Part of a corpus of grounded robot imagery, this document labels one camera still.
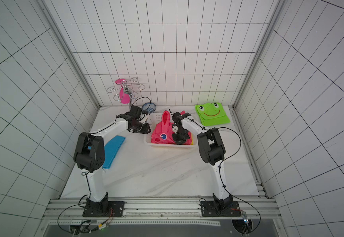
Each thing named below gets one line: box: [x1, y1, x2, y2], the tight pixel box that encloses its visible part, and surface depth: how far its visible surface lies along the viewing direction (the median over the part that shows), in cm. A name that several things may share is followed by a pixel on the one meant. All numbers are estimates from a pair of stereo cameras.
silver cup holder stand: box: [106, 77, 146, 110], surface depth 94 cm
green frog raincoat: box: [194, 102, 231, 127], surface depth 116 cm
